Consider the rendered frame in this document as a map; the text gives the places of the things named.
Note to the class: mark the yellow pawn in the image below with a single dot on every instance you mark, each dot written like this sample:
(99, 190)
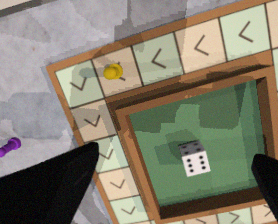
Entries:
(113, 71)

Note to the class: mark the white die with black pips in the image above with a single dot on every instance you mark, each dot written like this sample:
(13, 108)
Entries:
(194, 158)

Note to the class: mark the purple pawn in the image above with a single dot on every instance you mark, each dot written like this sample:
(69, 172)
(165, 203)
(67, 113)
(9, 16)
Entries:
(12, 144)

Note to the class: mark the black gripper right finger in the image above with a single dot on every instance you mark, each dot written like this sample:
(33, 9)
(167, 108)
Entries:
(265, 170)

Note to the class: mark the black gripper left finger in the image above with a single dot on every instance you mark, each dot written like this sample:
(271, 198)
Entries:
(49, 192)

